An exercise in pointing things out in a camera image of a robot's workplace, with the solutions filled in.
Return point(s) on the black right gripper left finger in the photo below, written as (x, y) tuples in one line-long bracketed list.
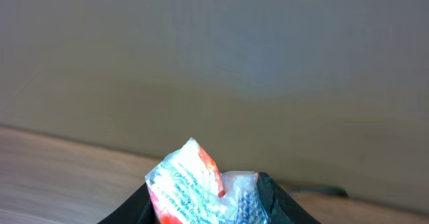
[(137, 209)]

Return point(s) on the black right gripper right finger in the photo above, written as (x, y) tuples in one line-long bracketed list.
[(280, 207)]

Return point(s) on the small red white box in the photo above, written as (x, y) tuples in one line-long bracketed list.
[(187, 187)]

